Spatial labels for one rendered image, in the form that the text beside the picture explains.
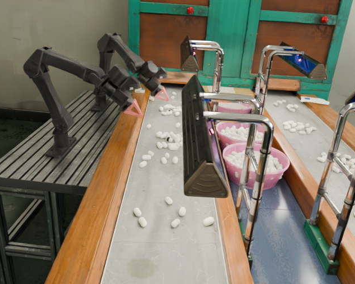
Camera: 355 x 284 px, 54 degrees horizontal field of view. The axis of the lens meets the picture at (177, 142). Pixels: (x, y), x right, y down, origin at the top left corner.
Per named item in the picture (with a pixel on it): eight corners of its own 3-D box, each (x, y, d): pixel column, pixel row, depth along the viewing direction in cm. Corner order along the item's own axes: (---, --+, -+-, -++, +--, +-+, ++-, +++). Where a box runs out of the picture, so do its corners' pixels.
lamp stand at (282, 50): (255, 135, 184) (270, 50, 166) (248, 121, 202) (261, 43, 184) (291, 137, 184) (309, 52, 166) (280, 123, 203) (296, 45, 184)
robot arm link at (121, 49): (147, 62, 181) (115, 27, 191) (134, 64, 175) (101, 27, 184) (140, 80, 189) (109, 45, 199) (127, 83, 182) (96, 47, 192)
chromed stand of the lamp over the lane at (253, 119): (182, 267, 95) (196, 114, 76) (181, 221, 113) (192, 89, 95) (251, 271, 95) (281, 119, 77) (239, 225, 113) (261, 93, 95)
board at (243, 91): (202, 93, 218) (202, 91, 217) (200, 87, 231) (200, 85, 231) (253, 96, 218) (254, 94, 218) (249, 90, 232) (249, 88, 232)
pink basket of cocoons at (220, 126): (230, 163, 153) (233, 143, 149) (204, 139, 175) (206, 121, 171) (280, 156, 162) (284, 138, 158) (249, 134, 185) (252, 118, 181)
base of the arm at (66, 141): (76, 124, 164) (61, 122, 164) (58, 141, 145) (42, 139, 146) (76, 139, 167) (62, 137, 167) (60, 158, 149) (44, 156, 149)
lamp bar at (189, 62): (180, 71, 149) (181, 54, 146) (180, 47, 206) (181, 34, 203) (199, 72, 149) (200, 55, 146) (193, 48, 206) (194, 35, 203)
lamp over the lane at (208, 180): (183, 197, 61) (186, 160, 58) (181, 94, 118) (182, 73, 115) (228, 199, 61) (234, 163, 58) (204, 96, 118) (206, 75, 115)
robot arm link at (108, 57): (109, 93, 209) (116, 41, 192) (100, 96, 204) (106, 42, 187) (103, 89, 212) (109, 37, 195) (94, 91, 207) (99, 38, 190)
